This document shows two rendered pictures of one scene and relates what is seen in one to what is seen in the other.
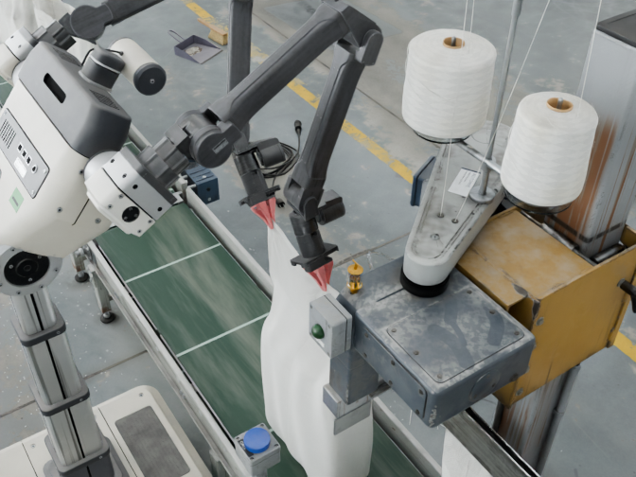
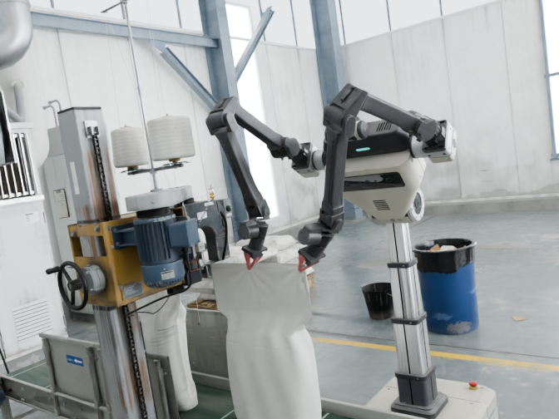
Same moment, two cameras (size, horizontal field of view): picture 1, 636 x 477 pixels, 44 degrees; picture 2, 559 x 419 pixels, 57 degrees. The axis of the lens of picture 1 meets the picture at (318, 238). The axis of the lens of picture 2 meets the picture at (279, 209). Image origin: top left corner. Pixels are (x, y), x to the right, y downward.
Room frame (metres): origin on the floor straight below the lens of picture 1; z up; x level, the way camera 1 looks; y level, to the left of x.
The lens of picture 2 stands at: (3.30, -0.48, 1.47)
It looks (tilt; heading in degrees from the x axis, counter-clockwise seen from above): 5 degrees down; 162
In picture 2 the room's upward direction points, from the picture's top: 8 degrees counter-clockwise
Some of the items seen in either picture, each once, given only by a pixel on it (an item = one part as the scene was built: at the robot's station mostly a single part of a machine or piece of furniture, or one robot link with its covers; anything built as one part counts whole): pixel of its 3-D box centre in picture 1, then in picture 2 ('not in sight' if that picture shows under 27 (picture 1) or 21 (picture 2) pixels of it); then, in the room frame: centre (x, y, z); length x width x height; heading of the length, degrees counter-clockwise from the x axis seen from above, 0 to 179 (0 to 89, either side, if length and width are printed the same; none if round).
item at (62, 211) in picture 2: not in sight; (60, 204); (-2.73, -1.04, 1.34); 0.24 x 0.04 x 0.32; 34
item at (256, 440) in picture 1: (256, 441); not in sight; (1.04, 0.13, 0.84); 0.06 x 0.06 x 0.02
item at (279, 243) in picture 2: not in sight; (264, 243); (-2.23, 1.03, 0.56); 0.67 x 0.43 x 0.15; 34
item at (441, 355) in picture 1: (426, 357); (184, 230); (0.98, -0.21, 1.21); 0.30 x 0.25 x 0.30; 34
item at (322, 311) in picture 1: (329, 326); (222, 209); (0.99, -0.02, 1.29); 0.08 x 0.05 x 0.09; 34
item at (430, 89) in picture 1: (448, 82); (170, 139); (1.32, -0.24, 1.61); 0.17 x 0.17 x 0.17
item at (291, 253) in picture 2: not in sight; (279, 254); (-2.04, 1.13, 0.44); 0.68 x 0.44 x 0.15; 124
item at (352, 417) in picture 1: (345, 410); not in sight; (1.03, -0.07, 0.98); 0.09 x 0.05 x 0.05; 124
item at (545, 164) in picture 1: (549, 146); (129, 147); (1.11, -0.39, 1.61); 0.15 x 0.14 x 0.17; 34
